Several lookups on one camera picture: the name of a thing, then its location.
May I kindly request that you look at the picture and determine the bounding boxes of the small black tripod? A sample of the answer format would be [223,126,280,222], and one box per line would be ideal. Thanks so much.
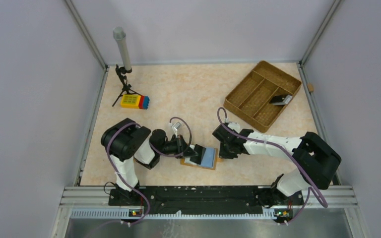
[112,64,141,107]

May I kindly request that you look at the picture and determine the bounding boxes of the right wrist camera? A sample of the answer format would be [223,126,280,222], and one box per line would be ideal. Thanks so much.
[227,121,241,133]

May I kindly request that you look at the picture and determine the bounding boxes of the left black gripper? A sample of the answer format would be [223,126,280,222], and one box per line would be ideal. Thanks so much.
[158,134,198,159]

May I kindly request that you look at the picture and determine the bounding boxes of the woven brown divided tray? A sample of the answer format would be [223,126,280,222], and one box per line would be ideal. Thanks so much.
[223,60,302,133]

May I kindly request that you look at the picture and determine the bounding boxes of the yellow leather card holder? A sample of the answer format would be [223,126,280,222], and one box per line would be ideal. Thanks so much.
[180,145,219,170]

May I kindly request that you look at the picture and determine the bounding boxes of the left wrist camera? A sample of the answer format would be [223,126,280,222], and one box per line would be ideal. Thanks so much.
[169,122,182,133]

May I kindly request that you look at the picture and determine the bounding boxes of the grey cylinder on tripod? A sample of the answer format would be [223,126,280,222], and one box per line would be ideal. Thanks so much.
[113,27,132,73]

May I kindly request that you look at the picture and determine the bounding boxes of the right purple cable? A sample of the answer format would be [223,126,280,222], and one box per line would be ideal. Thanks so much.
[216,107,328,226]

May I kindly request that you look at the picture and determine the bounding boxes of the yellow toy brick block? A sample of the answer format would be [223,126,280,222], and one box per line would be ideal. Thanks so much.
[120,94,141,109]

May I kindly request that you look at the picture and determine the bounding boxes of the small wooden block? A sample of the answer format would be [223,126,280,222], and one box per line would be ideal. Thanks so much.
[307,83,314,93]

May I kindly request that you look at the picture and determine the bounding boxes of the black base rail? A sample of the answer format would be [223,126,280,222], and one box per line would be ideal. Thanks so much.
[108,185,304,215]

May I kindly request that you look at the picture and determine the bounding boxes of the grey silver cards in tray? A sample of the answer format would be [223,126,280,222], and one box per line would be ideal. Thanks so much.
[269,95,293,106]

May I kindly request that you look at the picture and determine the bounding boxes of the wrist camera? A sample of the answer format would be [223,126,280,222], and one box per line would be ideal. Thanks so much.
[227,121,241,133]
[169,122,182,133]

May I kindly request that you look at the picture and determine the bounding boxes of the grey slotted cable duct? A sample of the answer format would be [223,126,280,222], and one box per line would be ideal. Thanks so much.
[70,208,277,220]

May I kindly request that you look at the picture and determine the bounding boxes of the black credit card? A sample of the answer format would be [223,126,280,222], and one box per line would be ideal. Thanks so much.
[190,144,206,165]

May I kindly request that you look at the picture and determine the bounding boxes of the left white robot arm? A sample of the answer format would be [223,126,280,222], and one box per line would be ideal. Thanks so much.
[101,118,201,206]

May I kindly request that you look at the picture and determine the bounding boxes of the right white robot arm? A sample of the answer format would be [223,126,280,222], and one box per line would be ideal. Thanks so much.
[212,122,342,208]

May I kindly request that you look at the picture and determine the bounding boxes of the red blue toy bricks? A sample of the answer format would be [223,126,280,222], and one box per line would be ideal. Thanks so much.
[138,96,150,110]

